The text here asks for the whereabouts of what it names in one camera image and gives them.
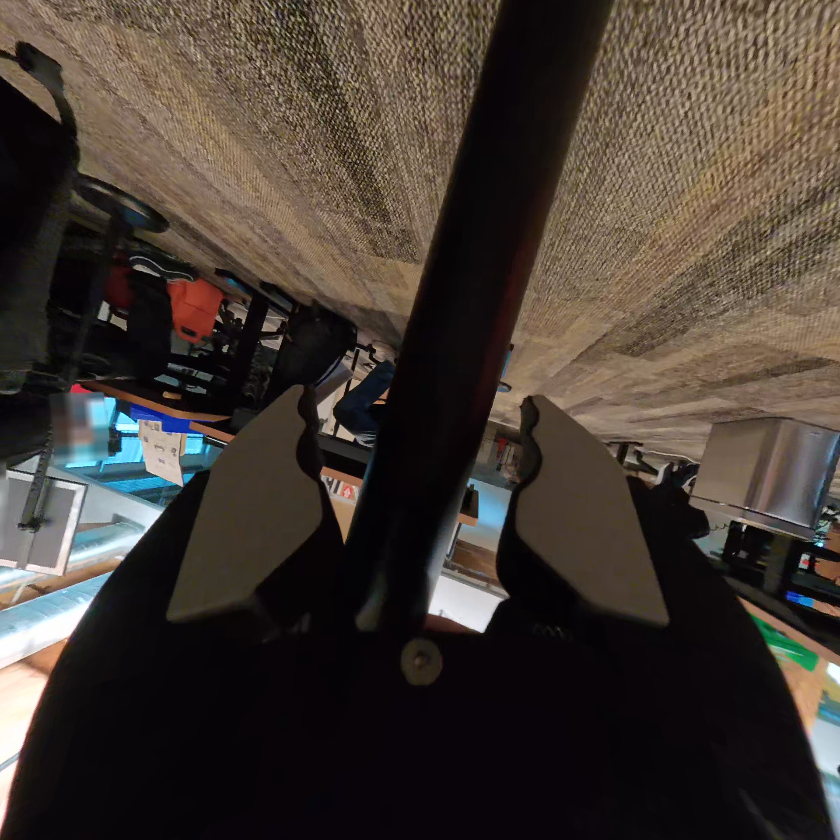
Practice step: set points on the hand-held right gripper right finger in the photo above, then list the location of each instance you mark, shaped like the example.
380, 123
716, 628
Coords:
584, 525

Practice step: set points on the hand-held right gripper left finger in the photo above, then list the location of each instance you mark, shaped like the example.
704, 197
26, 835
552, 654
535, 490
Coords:
249, 525

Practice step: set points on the white paper sheet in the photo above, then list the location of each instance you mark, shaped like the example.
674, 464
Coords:
161, 453

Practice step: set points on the silver metal cabinet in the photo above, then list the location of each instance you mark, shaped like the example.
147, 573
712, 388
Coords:
768, 466

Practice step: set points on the grey metal plate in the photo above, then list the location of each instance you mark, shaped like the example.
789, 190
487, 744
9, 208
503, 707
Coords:
56, 525

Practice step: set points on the orange bag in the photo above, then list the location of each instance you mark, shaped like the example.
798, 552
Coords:
193, 308

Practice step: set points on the green sign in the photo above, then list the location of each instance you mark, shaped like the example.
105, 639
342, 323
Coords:
787, 646

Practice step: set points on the black pole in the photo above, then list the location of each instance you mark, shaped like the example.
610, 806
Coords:
472, 262

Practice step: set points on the dark bulky object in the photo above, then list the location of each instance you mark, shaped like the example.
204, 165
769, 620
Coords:
26, 229

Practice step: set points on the silver air duct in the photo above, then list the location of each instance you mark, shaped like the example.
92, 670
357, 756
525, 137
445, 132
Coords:
39, 623

